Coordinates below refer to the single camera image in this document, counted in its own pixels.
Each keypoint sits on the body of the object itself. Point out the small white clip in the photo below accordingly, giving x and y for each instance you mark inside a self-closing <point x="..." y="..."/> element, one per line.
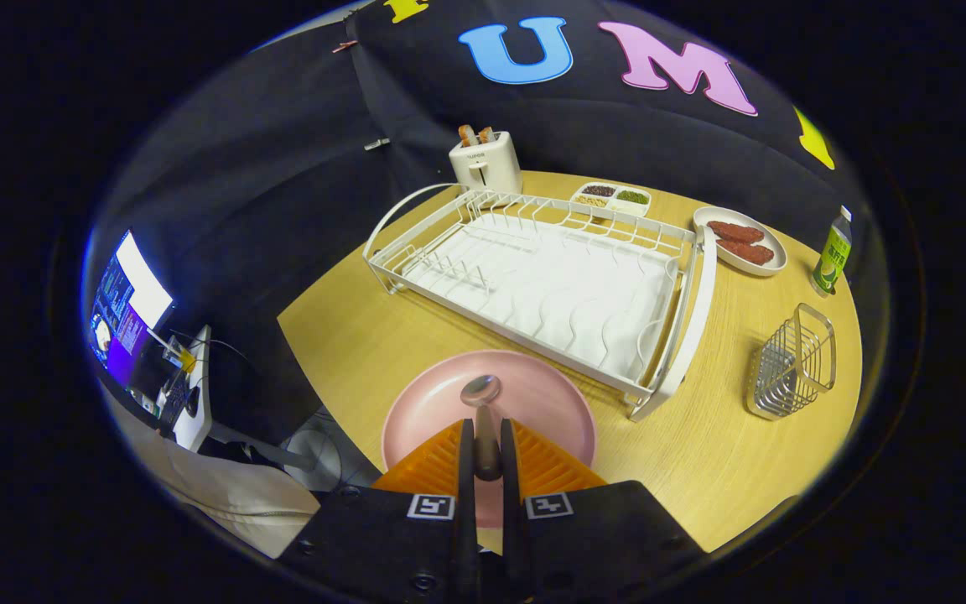
<point x="376" y="144"/>

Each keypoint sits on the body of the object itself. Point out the white oval serving plate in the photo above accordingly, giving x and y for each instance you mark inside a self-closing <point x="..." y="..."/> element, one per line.
<point x="705" y="220"/>

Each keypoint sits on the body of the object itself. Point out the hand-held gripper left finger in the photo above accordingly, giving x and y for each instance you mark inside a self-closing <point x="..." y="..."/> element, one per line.
<point x="382" y="537"/>

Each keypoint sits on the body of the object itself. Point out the white divided seed tray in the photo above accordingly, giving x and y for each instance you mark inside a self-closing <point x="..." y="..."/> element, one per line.
<point x="613" y="200"/>

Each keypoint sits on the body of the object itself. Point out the pink plate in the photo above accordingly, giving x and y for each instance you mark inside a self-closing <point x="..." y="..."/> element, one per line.
<point x="433" y="403"/>

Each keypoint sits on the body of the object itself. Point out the green label drink bottle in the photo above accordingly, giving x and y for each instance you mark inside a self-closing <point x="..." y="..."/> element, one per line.
<point x="833" y="256"/>

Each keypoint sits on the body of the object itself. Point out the computer monitor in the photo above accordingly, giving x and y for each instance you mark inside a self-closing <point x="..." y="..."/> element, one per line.
<point x="127" y="310"/>

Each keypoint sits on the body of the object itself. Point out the red meat piece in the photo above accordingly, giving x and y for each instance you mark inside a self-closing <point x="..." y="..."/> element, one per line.
<point x="734" y="232"/>
<point x="748" y="252"/>

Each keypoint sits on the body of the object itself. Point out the toast slice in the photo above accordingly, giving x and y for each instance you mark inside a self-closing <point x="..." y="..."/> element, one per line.
<point x="486" y="133"/>
<point x="467" y="134"/>

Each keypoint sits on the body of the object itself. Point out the black backdrop cloth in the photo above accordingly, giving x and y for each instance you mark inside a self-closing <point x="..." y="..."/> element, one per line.
<point x="282" y="184"/>

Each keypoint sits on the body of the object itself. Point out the white toaster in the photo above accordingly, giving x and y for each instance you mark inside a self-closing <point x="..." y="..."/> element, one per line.
<point x="487" y="172"/>

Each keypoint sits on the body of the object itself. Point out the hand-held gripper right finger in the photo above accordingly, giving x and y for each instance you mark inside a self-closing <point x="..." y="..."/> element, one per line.
<point x="600" y="537"/>

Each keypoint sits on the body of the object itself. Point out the small red clip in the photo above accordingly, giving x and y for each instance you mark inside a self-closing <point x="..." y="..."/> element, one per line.
<point x="345" y="46"/>

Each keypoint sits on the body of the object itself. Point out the white side desk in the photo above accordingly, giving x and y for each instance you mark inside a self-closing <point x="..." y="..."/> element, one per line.
<point x="198" y="419"/>

